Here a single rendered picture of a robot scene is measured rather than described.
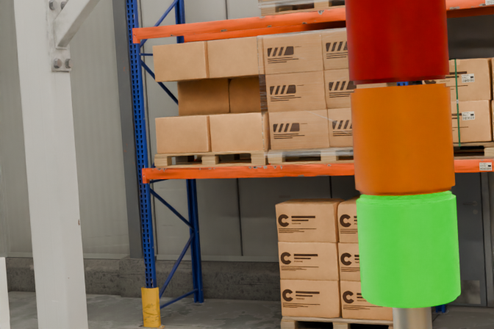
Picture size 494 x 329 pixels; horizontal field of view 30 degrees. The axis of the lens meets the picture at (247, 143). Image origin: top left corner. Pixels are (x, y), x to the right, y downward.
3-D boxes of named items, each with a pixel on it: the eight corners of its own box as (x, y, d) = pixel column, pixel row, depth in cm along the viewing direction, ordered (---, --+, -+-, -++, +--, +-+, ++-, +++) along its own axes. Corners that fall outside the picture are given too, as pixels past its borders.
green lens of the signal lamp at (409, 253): (350, 307, 46) (344, 201, 45) (375, 286, 50) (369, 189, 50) (452, 310, 44) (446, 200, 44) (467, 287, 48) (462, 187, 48)
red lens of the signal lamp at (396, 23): (337, 85, 45) (331, -24, 45) (363, 84, 50) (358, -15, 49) (439, 78, 43) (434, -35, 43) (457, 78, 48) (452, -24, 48)
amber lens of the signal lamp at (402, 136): (344, 197, 45) (337, 89, 45) (369, 185, 50) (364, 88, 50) (446, 195, 44) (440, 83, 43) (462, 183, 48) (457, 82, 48)
